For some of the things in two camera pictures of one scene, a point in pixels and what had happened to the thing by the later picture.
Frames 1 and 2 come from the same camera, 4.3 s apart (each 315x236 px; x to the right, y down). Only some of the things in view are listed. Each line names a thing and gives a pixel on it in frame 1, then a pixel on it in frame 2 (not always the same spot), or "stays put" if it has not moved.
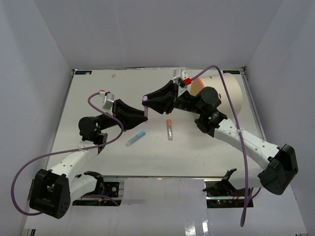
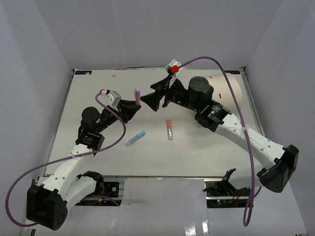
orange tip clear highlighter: [170, 129] stays put
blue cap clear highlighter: [139, 135] stays put
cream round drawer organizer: [233, 87] stays put
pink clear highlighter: [146, 108] to [137, 93]
